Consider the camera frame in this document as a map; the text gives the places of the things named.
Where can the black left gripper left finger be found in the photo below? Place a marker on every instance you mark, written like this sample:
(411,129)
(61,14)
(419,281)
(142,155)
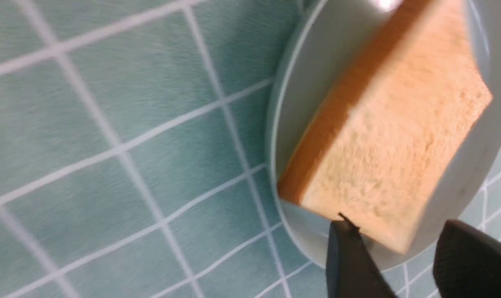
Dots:
(350,270)

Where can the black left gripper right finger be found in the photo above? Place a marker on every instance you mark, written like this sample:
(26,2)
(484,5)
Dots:
(467,262)

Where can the pale green round plate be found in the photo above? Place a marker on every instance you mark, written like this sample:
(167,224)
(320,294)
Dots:
(329,33)

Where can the green white checkered tablecloth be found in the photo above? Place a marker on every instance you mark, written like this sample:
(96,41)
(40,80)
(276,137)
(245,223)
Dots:
(132,147)

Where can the toast slice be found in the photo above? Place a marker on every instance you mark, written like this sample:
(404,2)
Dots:
(385,134)

